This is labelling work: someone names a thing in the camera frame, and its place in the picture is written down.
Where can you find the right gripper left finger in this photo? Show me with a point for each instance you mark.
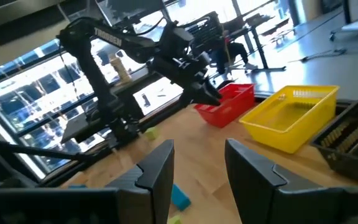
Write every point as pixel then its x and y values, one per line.
pixel 154 186

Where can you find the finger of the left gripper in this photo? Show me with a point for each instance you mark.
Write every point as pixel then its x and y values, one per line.
pixel 211 89
pixel 204 99

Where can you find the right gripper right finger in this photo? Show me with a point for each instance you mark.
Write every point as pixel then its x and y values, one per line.
pixel 253 193

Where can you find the blue rectangular block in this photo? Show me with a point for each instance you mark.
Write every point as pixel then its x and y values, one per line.
pixel 180 197

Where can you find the green arch block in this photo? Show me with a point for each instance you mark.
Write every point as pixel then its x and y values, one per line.
pixel 174 220

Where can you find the green cube block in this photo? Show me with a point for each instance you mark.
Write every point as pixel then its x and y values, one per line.
pixel 151 133

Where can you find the blue cube block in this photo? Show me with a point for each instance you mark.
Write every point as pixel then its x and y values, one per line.
pixel 77 186

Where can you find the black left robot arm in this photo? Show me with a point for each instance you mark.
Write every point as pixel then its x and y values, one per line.
pixel 85 71

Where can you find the red plastic basket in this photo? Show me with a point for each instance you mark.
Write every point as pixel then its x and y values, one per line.
pixel 228 109

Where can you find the person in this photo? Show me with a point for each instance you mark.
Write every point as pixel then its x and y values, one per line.
pixel 228 53

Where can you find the black mesh chair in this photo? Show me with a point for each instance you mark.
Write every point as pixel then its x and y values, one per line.
pixel 205 31

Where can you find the wooden block tower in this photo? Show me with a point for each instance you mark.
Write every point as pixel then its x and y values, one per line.
pixel 120 70

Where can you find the black office desk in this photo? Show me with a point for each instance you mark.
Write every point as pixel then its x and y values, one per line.
pixel 261 46

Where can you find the yellow plastic basket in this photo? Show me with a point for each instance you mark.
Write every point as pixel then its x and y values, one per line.
pixel 291 138

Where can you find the black plastic basket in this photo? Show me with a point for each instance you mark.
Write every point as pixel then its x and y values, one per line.
pixel 346 161

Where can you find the grey wheeled cart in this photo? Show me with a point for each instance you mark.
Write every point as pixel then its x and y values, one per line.
pixel 356 26

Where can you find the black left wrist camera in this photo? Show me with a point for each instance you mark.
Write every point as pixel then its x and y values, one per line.
pixel 174 37

